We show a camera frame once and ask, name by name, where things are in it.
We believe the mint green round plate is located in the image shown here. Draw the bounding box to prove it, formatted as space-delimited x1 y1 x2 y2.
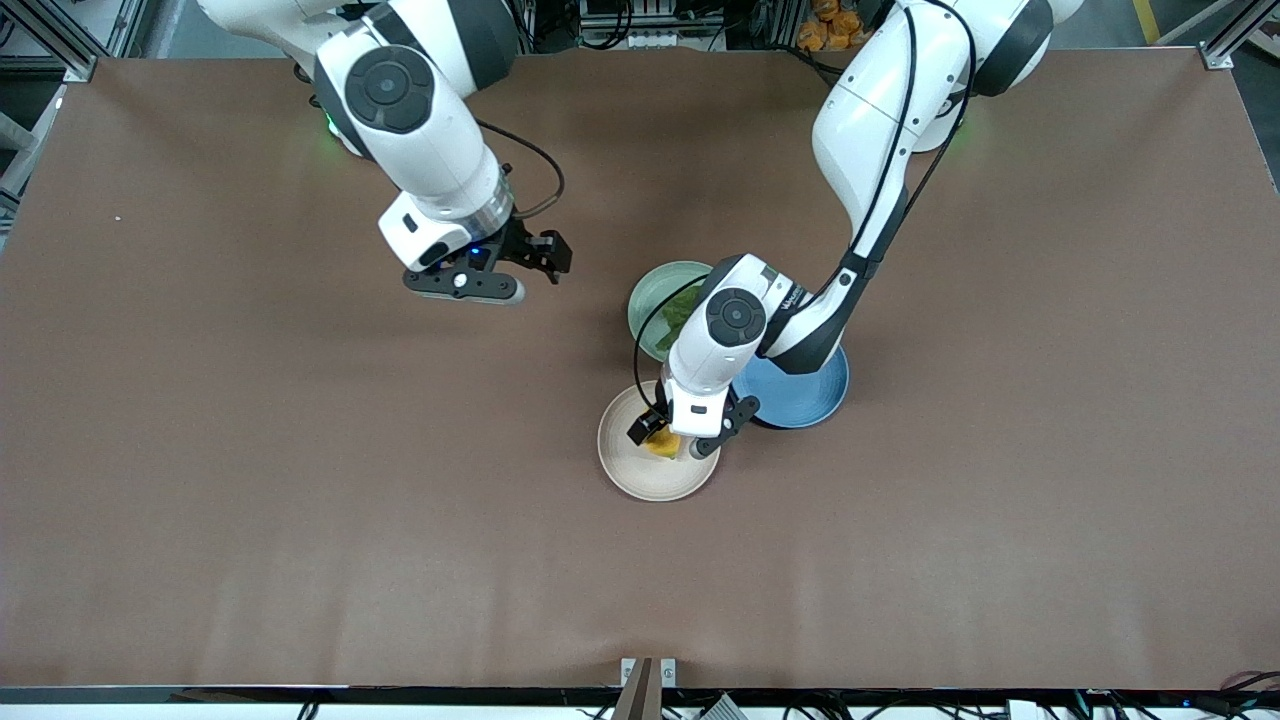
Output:
627 261 713 363

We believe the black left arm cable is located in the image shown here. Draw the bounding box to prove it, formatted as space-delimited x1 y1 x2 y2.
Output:
633 0 978 413

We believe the orange toy pile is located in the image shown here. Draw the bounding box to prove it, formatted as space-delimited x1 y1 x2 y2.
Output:
797 0 873 53

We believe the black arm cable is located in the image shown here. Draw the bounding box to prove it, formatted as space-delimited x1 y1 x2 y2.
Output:
633 0 978 413
475 118 567 220

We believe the blue round plate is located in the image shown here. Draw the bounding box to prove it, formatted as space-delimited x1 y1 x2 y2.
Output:
733 345 850 430

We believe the metal table edge bracket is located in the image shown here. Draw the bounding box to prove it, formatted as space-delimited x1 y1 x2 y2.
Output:
620 657 678 691

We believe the green lettuce leaf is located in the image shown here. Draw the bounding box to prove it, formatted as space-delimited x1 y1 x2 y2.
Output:
655 285 706 353

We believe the beige round plate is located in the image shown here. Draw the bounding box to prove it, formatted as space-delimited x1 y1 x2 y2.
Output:
597 381 722 502

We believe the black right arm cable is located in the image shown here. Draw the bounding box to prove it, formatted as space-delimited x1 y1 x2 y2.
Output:
475 118 567 220

